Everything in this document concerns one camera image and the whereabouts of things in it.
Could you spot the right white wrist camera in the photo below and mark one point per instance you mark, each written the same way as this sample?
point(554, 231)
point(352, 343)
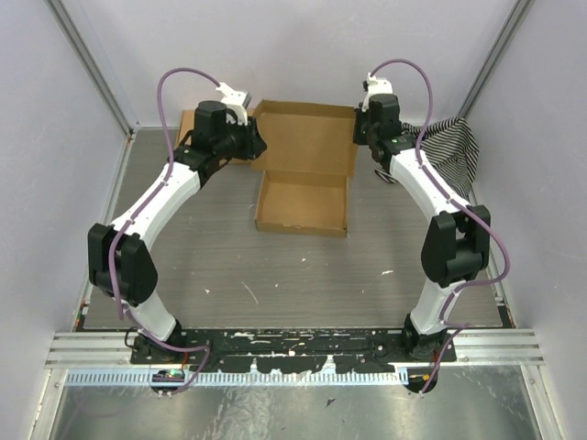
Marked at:
point(373, 86)

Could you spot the brown cardboard box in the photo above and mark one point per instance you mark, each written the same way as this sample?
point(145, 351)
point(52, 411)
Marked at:
point(306, 169)
point(187, 124)

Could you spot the aluminium front rail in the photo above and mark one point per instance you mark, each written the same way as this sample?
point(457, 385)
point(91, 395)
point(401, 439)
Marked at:
point(495, 346)

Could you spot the left aluminium corner post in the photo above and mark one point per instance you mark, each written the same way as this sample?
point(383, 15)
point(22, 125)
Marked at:
point(86, 58)

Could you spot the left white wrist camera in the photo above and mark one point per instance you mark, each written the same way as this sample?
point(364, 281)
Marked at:
point(237, 102)

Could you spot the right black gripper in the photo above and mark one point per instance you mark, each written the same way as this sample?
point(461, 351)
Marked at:
point(359, 137)

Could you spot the white slotted cable duct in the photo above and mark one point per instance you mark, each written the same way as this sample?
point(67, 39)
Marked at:
point(174, 378)

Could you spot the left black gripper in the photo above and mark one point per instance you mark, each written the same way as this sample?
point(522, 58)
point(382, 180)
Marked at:
point(254, 143)

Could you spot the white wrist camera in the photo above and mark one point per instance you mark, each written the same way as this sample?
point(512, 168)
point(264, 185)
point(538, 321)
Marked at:
point(237, 102)
point(373, 86)

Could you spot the right aluminium corner post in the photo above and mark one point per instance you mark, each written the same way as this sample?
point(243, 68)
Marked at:
point(505, 36)

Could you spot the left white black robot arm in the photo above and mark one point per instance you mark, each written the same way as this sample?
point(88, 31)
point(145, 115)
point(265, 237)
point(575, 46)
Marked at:
point(119, 259)

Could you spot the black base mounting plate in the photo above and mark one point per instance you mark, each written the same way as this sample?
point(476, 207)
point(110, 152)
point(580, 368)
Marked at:
point(361, 350)

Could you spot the folded brown cardboard box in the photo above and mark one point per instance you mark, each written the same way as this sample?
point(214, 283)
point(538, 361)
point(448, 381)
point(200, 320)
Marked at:
point(187, 124)

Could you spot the striped black white cloth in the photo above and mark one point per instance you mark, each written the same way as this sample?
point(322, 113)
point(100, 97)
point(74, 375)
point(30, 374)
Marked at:
point(453, 151)

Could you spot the aluminium corner post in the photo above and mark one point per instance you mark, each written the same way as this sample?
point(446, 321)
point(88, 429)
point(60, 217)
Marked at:
point(505, 36)
point(86, 58)

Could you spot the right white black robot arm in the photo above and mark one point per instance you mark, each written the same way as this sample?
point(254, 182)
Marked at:
point(455, 248)

